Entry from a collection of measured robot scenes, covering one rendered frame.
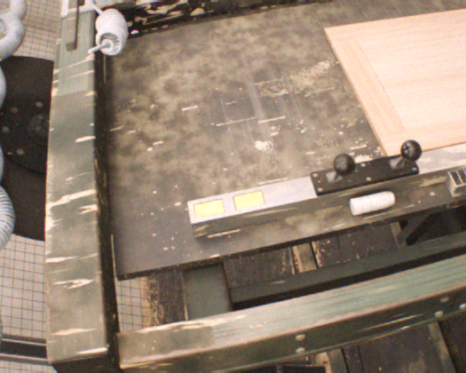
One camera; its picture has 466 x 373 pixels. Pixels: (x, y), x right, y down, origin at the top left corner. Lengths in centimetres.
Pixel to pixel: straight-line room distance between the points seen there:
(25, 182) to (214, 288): 84
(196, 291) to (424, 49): 77
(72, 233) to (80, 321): 17
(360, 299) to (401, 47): 69
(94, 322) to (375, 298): 43
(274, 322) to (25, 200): 97
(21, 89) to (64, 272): 115
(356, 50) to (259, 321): 72
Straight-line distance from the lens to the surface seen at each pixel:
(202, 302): 107
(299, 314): 95
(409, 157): 102
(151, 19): 160
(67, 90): 132
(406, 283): 98
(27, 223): 168
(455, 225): 191
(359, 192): 111
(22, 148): 185
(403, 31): 150
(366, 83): 133
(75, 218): 106
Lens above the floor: 212
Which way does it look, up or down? 26 degrees down
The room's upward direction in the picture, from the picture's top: 78 degrees counter-clockwise
